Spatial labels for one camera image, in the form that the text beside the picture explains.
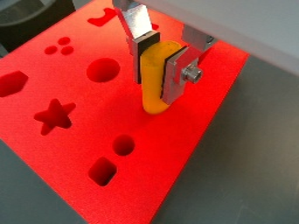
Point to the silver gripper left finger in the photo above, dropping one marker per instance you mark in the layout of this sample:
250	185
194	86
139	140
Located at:
142	36

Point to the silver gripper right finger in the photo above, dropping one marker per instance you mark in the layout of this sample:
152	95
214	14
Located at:
182	64

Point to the yellow oval peg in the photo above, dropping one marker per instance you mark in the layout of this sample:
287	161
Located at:
152	74

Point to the dark grey curved holder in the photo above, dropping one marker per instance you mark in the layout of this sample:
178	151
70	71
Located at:
24	18

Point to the red shape sorter block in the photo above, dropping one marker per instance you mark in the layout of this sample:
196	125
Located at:
72	118

